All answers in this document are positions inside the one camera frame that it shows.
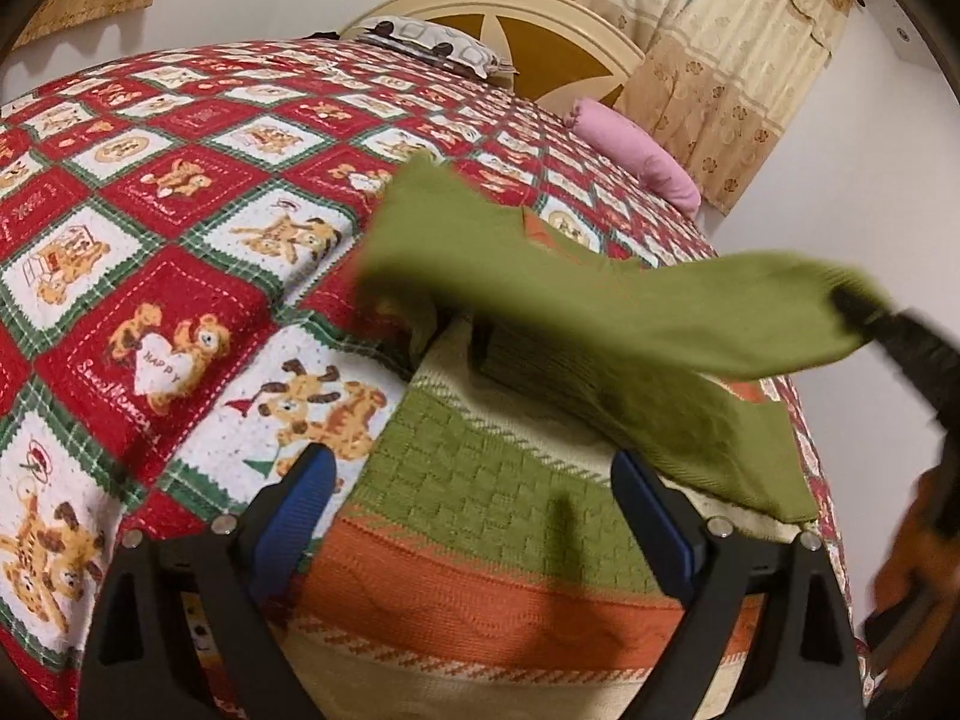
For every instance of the pink pillow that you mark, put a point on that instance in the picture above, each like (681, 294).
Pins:
(637, 150)

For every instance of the cream gold round headboard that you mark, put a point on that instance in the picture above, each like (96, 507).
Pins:
(570, 52)

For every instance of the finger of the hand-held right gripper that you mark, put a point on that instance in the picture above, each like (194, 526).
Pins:
(900, 337)

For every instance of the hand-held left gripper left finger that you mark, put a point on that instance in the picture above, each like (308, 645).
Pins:
(300, 499)

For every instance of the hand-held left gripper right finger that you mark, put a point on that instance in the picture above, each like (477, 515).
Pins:
(660, 521)

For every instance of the white grey patterned pillow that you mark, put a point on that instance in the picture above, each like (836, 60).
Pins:
(420, 34)

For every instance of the red white printed quilt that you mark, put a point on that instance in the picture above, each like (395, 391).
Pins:
(187, 277)

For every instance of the green orange cream knit sweater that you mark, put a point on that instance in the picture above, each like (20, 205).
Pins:
(525, 465)

